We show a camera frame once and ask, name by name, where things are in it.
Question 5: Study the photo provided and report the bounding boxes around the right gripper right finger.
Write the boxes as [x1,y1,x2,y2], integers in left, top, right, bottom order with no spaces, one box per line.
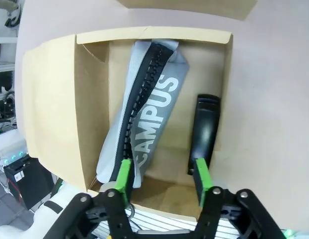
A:
[193,158,283,239]

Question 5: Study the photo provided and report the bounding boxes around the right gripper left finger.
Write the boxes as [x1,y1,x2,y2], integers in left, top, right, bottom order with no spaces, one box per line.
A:
[56,159,136,239]

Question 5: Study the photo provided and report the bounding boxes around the black stapler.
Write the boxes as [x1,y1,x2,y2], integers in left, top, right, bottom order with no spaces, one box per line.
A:
[187,93,221,176]

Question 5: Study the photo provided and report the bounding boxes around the grey Campus pencil case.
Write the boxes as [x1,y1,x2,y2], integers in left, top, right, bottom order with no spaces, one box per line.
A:
[96,39,190,189]

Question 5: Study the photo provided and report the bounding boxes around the black electronics box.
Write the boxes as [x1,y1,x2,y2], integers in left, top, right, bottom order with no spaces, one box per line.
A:
[3,154,56,210]

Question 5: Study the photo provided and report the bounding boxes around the larger open cardboard box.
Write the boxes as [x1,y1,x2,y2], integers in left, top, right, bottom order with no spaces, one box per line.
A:
[21,26,234,223]

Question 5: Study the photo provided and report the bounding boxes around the white device with green lights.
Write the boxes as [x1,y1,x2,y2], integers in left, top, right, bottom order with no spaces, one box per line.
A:
[0,138,28,167]

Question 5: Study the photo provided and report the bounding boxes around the equipment shelf rack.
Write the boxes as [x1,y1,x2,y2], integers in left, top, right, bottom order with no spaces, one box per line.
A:
[0,36,20,150]

